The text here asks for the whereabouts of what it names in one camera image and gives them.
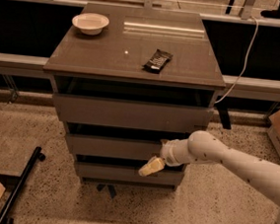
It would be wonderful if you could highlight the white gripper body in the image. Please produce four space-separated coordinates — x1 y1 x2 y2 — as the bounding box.
160 139 192 167

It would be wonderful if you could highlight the grey drawer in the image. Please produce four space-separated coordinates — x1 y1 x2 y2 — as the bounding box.
53 94 213 133
65 134 162 160
74 162 184 186

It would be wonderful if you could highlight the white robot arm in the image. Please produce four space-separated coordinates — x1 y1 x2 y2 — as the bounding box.
138 130 280 224

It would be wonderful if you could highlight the grey bottom drawer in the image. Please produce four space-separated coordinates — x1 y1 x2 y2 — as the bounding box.
74 162 184 186

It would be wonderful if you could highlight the grey drawer cabinet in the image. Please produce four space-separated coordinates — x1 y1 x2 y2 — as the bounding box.
43 3 225 188

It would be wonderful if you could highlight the grey top drawer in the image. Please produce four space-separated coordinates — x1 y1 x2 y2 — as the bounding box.
53 94 213 133

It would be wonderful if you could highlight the black snack packet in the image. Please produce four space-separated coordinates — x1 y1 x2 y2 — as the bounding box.
142 49 173 74

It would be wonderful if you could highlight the white bowl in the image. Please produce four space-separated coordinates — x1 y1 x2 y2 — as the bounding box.
71 13 109 36

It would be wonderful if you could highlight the black bracket under rail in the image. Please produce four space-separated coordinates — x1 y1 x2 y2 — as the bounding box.
215 100 232 129

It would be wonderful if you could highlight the white cable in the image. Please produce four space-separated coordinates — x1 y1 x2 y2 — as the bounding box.
214 13 260 108

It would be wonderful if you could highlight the grey metal rail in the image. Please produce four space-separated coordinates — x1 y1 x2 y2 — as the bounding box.
0 53 280 102

